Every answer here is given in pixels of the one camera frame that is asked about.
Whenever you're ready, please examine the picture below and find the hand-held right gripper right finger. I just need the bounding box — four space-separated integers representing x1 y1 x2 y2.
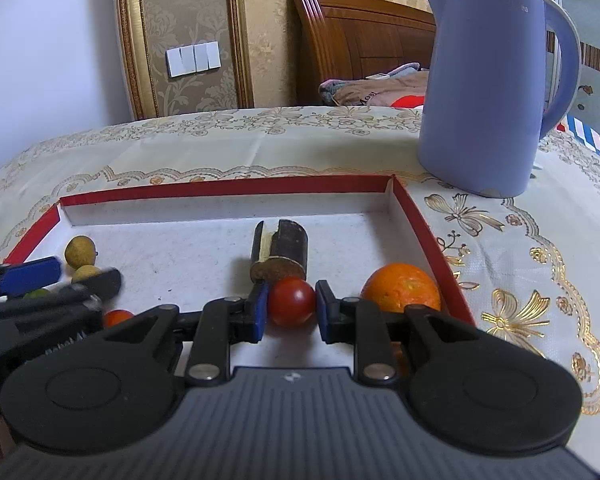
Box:
316 280 481 381

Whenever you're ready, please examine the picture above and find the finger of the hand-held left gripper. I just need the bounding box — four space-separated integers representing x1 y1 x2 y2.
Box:
0 269 123 321
0 257 63 303

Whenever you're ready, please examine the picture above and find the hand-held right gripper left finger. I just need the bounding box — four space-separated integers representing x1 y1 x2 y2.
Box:
105 280 270 386

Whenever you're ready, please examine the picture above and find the longan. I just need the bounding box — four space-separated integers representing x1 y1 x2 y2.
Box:
63 236 97 268
71 265 103 283

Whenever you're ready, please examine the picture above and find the red cherry tomato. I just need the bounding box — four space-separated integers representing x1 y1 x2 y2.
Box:
267 276 317 328
102 310 136 328

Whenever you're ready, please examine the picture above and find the sugarcane piece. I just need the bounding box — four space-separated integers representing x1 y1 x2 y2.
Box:
250 219 308 283

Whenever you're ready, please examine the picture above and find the red cardboard box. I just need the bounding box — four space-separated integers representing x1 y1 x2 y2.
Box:
2 175 476 343

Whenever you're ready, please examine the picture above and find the pile of bedding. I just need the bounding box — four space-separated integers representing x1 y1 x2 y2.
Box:
319 62 430 108

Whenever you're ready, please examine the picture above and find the blue electric kettle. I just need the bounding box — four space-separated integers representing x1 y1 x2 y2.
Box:
419 0 581 198

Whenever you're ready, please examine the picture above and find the wooden bed headboard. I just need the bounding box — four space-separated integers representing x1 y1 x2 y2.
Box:
287 0 437 107

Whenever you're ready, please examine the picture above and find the striped colourful blanket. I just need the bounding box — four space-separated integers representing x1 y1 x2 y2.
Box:
555 115 600 171

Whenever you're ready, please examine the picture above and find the patterned sliding-door wardrobe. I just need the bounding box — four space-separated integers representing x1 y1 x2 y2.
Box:
485 0 600 146

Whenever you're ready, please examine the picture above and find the gold wall moulding frame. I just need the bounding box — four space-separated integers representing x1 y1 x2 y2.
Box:
114 0 255 121

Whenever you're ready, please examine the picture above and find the white wall light switch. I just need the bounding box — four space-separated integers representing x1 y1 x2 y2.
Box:
166 41 222 79

